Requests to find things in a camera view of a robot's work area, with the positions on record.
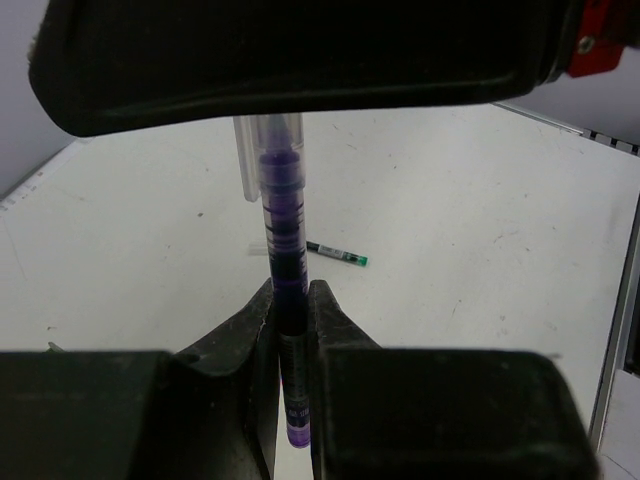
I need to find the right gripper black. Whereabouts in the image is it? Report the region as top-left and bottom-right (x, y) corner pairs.
(547, 0), (639, 83)

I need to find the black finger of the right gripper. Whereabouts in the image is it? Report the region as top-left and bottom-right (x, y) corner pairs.
(29, 1), (582, 136)

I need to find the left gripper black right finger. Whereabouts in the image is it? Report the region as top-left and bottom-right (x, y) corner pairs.
(308, 280), (600, 479)

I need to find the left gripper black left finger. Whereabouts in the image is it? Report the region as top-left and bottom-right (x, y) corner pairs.
(1, 284), (278, 479)

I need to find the green pen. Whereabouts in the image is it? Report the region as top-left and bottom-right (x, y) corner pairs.
(306, 241), (368, 267)

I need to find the clear pen cap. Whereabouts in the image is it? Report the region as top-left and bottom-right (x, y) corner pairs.
(248, 241), (269, 256)
(233, 113), (306, 202)

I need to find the purple pen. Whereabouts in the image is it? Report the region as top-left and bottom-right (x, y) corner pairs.
(259, 113), (314, 449)

